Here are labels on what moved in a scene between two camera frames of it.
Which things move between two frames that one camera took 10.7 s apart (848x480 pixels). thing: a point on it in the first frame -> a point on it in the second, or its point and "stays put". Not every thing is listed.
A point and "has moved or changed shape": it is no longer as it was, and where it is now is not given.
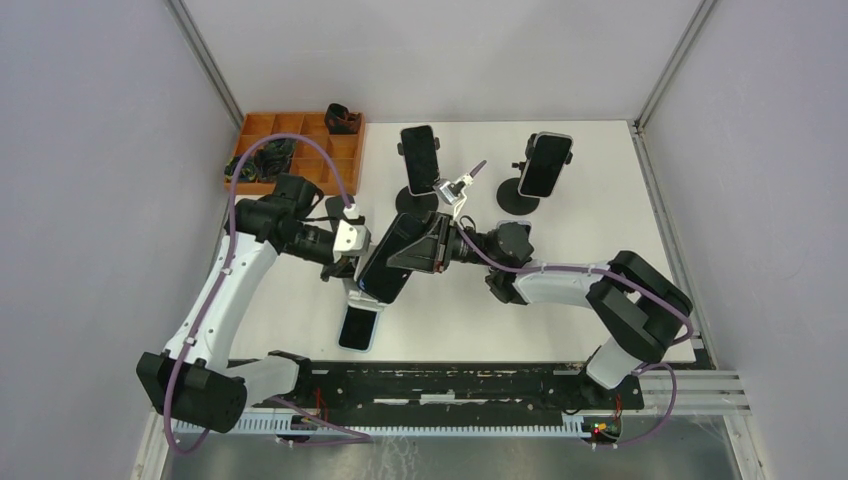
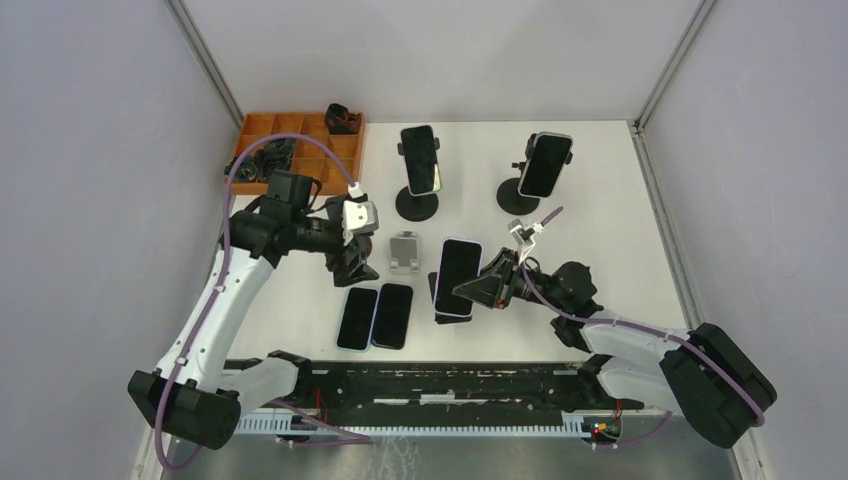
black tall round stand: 407,203 stays put
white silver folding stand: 355,299 has moved or changed shape
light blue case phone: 357,329 stays put
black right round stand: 508,196 stays put
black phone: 377,277 -> 392,317
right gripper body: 457,248 -> 521,286
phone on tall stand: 421,159 stays put
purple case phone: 514,230 has moved or changed shape
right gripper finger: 437,225 -> 504,261
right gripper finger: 419,255 -> 491,291
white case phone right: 545,163 stays put
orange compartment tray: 309,158 stays put
